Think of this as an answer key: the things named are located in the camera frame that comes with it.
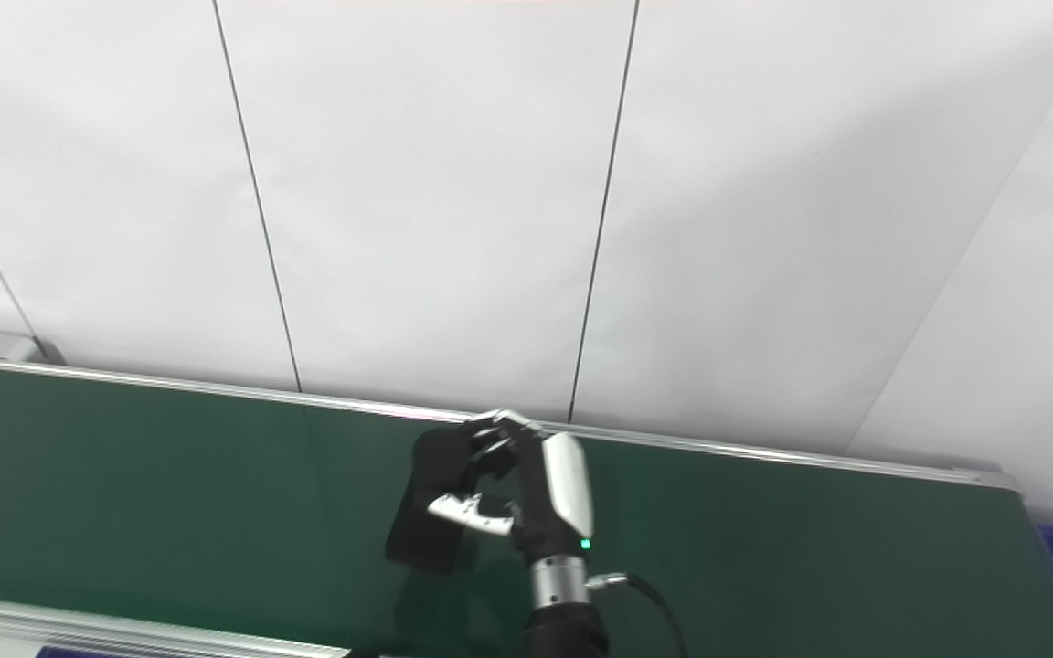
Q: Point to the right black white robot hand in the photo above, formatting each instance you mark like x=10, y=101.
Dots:
x=558, y=498

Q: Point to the black cylinder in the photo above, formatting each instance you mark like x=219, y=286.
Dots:
x=430, y=475

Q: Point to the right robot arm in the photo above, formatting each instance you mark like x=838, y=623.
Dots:
x=563, y=612

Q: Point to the green conveyor belt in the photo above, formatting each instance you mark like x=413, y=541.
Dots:
x=124, y=631
x=170, y=493

